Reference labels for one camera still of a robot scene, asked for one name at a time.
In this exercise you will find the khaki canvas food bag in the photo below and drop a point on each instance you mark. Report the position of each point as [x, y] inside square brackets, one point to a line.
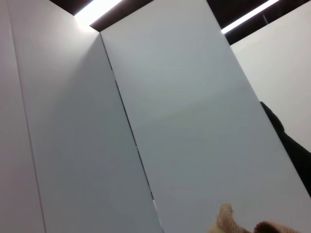
[226, 218]

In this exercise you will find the white ceiling light strip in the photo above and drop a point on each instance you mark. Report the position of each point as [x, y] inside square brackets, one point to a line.
[247, 17]
[97, 8]

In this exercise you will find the black fabric object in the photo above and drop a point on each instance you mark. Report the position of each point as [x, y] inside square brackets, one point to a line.
[294, 155]

